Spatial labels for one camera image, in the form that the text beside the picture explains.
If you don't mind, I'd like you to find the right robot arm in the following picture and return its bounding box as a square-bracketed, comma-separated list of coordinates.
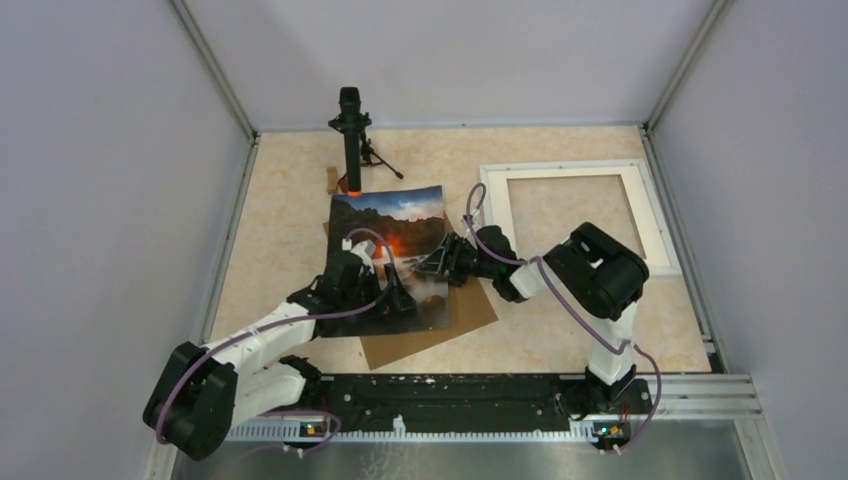
[413, 222, 650, 412]

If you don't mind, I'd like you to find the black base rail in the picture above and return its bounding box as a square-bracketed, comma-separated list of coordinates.
[258, 372, 654, 439]

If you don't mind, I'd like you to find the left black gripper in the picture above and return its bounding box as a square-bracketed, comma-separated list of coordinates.
[339, 263, 415, 321]

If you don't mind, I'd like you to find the brown backing board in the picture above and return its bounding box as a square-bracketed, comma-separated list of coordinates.
[322, 215, 499, 372]

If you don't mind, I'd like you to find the small wooden block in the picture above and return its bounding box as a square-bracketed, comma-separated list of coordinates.
[325, 167, 339, 195]

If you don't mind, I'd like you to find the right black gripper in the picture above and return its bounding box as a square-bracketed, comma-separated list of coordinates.
[416, 231, 498, 286]

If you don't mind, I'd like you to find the sunset seascape photo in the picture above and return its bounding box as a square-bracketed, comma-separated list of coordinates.
[316, 186, 450, 337]

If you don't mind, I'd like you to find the white picture frame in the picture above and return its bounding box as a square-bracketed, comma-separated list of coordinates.
[478, 158, 684, 278]

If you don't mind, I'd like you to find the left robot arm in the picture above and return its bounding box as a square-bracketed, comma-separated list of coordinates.
[142, 242, 417, 460]

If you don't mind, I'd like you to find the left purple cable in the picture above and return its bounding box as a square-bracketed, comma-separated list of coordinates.
[153, 228, 399, 458]

